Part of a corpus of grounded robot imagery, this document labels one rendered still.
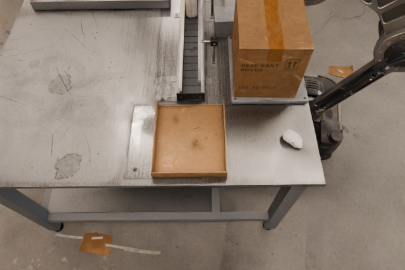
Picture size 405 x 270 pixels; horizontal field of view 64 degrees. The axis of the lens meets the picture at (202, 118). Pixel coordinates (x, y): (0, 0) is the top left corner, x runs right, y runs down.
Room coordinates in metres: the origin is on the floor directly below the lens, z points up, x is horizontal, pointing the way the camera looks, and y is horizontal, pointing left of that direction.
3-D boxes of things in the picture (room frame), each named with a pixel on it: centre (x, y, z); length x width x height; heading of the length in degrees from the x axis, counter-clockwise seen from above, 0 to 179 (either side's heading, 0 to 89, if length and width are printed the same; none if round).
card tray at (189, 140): (0.56, 0.05, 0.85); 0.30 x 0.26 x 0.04; 179
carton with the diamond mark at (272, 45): (0.87, -0.25, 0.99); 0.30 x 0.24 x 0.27; 177
